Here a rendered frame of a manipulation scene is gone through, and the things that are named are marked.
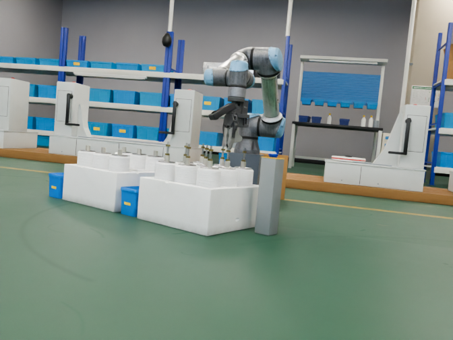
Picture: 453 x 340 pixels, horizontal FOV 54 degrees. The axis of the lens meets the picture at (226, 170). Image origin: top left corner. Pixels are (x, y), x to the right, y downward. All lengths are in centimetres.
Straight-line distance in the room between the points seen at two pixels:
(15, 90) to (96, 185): 315
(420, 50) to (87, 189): 696
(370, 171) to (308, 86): 420
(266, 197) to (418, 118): 250
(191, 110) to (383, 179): 182
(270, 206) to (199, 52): 930
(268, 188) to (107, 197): 75
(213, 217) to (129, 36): 1012
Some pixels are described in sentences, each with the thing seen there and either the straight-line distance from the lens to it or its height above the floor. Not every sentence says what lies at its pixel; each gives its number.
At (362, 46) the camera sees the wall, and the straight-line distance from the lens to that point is 1058.
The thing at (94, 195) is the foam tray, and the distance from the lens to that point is 218.
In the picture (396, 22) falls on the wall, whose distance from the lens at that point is 1077.
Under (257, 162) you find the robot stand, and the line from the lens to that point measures 251.
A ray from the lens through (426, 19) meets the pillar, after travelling 852.
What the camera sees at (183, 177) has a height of 20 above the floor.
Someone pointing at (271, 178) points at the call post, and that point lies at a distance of 180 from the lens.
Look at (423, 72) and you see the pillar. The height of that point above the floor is 178.
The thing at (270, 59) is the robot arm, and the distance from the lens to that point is 229.
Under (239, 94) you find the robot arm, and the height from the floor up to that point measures 56.
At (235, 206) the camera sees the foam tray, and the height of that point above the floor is 10.
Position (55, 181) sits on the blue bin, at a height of 8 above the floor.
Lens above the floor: 37
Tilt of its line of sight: 4 degrees down
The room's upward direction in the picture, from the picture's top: 5 degrees clockwise
